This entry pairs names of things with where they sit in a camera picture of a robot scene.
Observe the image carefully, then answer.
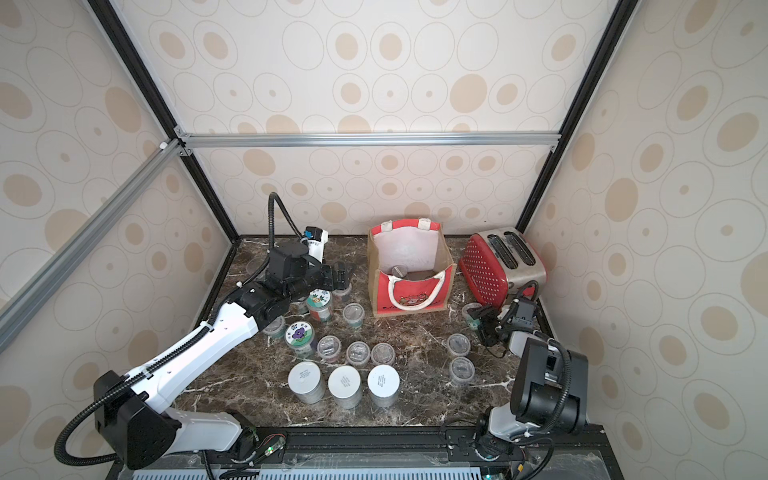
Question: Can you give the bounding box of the seed jar yellow label back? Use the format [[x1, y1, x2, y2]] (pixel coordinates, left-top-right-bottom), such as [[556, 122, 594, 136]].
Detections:
[[461, 302, 483, 331]]

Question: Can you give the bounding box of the wide jar pineapple lid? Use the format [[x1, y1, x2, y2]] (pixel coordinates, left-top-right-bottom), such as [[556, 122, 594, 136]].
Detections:
[[305, 289, 333, 322]]

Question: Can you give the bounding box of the seed jar red label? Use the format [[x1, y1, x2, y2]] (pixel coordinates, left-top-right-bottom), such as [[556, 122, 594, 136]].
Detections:
[[446, 333, 472, 358]]

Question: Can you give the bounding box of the seed jar green label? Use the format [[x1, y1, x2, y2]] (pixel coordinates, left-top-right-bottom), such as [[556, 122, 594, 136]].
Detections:
[[342, 302, 365, 329]]

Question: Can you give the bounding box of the wide jar purple flower label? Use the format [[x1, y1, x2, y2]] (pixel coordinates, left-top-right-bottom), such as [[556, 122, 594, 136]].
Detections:
[[284, 321, 317, 358]]

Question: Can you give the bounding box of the red burlap canvas bag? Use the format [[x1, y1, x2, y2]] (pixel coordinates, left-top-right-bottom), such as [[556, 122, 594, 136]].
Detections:
[[367, 218, 457, 318]]

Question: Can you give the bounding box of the small jar red label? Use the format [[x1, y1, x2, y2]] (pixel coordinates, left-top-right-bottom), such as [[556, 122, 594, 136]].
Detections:
[[317, 335, 342, 364]]

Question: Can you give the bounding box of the seed jar orange label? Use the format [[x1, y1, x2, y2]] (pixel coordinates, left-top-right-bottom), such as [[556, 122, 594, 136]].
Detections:
[[346, 341, 371, 368]]

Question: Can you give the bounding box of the wide jar white bottom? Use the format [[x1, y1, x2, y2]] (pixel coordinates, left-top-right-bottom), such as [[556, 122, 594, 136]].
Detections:
[[328, 365, 362, 410]]

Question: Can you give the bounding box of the wide jar dark lid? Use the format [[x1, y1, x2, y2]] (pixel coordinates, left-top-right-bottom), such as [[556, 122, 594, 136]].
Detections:
[[367, 365, 400, 408]]

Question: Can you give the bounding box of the seed jar sunflower label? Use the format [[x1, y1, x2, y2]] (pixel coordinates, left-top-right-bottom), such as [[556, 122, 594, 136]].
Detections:
[[263, 316, 287, 339]]

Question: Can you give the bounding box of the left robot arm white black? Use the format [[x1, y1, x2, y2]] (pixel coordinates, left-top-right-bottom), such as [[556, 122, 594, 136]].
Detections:
[[53, 217, 350, 470]]

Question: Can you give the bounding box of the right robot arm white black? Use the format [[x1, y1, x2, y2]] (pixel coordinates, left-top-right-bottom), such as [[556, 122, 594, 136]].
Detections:
[[470, 280, 588, 460]]

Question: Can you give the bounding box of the red silver toaster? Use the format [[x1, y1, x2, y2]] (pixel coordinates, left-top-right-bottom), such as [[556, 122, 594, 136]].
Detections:
[[458, 227, 548, 308]]

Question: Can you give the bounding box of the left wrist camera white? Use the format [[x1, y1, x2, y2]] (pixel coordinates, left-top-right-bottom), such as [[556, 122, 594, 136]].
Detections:
[[303, 226, 329, 262]]

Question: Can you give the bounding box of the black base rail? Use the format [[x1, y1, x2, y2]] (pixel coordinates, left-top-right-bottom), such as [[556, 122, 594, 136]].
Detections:
[[108, 422, 623, 479]]

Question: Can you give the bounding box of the horizontal aluminium rail back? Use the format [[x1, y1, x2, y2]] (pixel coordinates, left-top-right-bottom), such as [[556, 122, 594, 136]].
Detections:
[[181, 131, 561, 148]]

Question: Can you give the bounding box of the aluminium rail left wall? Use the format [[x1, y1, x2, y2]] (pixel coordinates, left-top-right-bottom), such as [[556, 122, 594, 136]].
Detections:
[[1, 139, 182, 350]]

